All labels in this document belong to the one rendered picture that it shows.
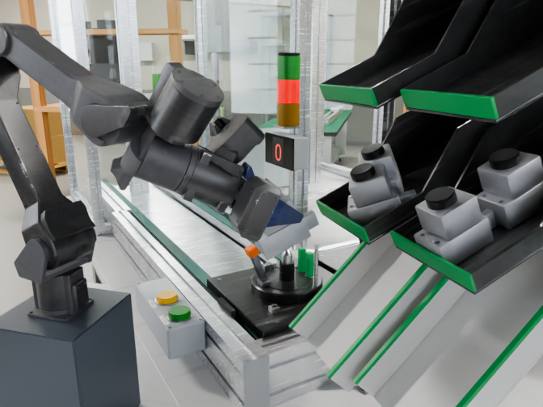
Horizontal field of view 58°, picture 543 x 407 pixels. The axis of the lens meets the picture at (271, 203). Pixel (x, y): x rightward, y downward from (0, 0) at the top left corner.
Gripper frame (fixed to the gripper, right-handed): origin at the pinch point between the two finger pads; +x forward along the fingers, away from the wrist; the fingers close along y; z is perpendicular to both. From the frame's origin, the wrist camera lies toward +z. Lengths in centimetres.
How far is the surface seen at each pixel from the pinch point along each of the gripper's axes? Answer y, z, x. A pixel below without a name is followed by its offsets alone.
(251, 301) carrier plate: 22.6, -22.0, 16.0
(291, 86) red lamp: 46, 18, 14
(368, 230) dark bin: -7.3, 2.4, 9.4
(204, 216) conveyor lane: 90, -26, 24
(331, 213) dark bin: 1.0, 1.6, 9.2
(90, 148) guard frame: 103, -21, -14
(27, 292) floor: 255, -150, -4
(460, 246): -17.7, 5.8, 12.7
